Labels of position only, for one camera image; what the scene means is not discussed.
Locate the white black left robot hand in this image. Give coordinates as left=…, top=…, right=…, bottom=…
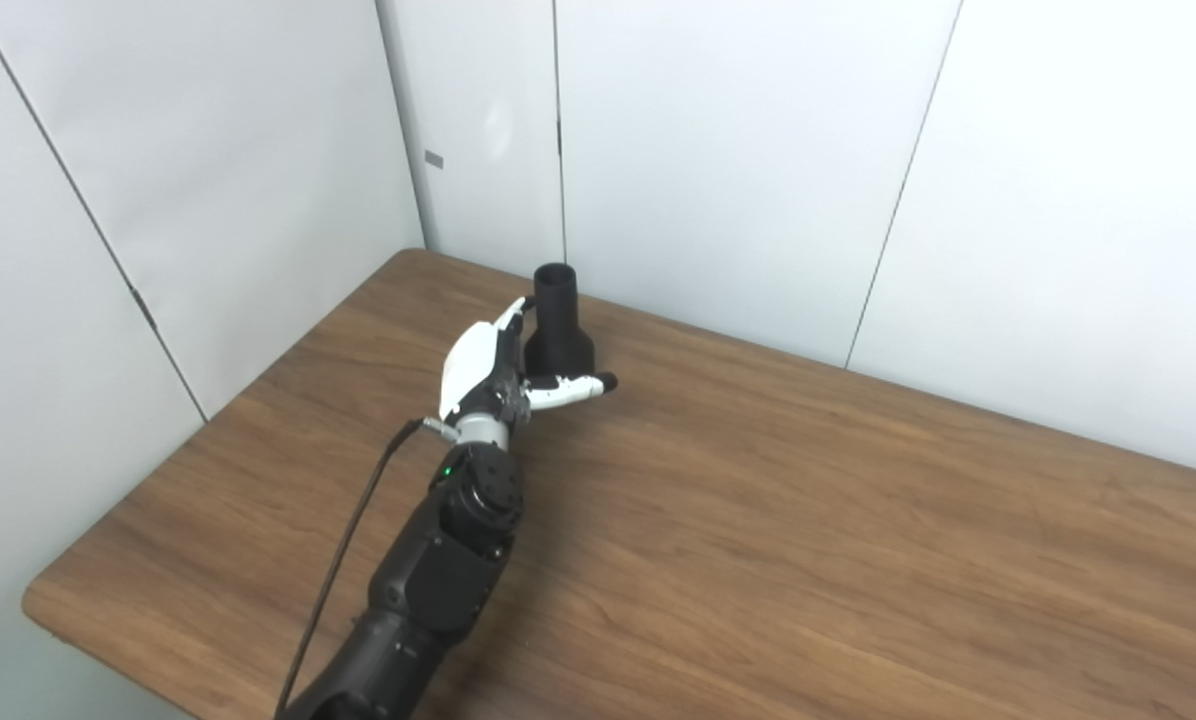
left=438, top=296, right=619, bottom=426

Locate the black flared nozzle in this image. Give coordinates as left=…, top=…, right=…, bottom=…
left=524, top=263, right=597, bottom=379

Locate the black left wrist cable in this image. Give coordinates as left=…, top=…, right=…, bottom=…
left=274, top=419, right=456, bottom=720

